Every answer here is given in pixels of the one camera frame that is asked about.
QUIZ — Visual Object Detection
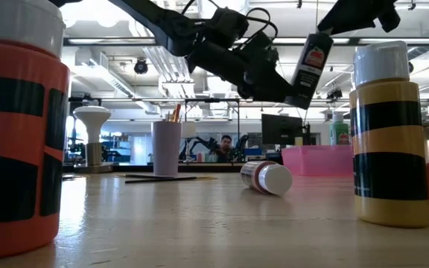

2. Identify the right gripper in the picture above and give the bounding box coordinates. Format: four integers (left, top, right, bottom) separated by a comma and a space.
316, 0, 402, 36

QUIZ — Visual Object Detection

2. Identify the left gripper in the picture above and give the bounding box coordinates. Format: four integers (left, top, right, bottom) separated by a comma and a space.
185, 31, 299, 103

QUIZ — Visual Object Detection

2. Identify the large black paint bottle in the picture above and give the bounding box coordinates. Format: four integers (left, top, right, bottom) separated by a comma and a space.
285, 32, 334, 110

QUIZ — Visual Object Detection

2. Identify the large green paint bottle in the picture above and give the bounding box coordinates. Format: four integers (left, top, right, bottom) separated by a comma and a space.
328, 111, 351, 147

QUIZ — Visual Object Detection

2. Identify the yellow black-striped paint bottle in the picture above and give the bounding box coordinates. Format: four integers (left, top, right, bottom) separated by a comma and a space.
349, 40, 429, 229

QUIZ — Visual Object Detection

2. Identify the brown striped paint bottle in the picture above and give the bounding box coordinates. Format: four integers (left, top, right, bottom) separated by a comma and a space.
239, 160, 294, 197

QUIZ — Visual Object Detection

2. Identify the white LED light strip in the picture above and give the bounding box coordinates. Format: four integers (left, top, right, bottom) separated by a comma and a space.
273, 37, 351, 45
359, 37, 429, 45

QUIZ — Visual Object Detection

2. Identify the black monitor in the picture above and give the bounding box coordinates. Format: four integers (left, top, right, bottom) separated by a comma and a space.
261, 113, 305, 147

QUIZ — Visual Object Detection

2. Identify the black ceiling spotlight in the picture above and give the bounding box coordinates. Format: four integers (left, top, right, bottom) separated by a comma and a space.
326, 88, 345, 102

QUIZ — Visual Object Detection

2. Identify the person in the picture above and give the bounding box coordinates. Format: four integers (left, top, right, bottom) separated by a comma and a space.
214, 134, 238, 164

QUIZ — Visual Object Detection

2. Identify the pink plastic bin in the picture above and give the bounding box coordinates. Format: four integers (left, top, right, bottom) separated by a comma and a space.
281, 144, 354, 177

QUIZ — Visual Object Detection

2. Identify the white lampshade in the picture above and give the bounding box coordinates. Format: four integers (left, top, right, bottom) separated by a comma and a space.
182, 122, 198, 140

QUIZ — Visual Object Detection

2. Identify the lilac plastic cup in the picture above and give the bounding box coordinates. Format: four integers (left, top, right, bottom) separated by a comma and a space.
151, 121, 183, 177

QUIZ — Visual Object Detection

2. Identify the black ceiling dome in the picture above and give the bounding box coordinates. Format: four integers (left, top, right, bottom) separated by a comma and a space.
133, 58, 150, 75

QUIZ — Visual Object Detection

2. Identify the blue-lit background shelf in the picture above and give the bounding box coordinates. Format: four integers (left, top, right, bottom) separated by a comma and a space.
101, 130, 133, 165

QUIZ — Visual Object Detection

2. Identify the white globe table lamp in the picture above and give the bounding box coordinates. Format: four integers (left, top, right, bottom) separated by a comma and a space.
72, 106, 114, 174

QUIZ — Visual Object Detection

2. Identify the black left wrist camera cable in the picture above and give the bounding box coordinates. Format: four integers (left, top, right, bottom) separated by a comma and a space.
182, 0, 279, 40

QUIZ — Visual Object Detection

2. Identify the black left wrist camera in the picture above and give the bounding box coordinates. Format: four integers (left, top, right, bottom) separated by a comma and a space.
206, 6, 251, 40

